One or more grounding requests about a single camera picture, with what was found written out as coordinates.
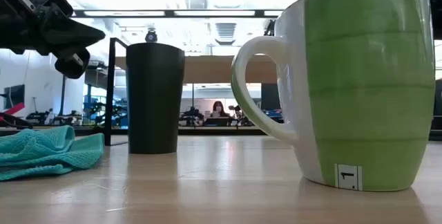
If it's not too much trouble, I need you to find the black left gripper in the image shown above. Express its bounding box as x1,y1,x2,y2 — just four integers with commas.
0,0,106,80

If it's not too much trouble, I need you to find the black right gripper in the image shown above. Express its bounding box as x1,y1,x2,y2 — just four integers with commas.
416,0,442,40

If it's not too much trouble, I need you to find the tall black cup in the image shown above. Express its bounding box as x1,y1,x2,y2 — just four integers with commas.
125,42,186,155

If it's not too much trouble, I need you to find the green and white mug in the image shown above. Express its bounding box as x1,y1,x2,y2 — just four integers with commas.
230,0,436,192

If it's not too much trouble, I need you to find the teal microfibre cloth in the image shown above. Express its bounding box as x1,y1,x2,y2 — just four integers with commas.
0,124,106,182

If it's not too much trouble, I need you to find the person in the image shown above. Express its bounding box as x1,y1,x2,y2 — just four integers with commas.
210,100,229,118

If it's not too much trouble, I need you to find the black laptop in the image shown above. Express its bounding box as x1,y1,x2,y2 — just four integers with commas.
202,116,233,127

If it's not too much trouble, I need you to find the black wall monitor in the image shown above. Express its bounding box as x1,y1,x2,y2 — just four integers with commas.
3,84,26,110

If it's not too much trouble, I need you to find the black aluminium table frame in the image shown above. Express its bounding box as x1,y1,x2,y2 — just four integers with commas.
0,125,442,141

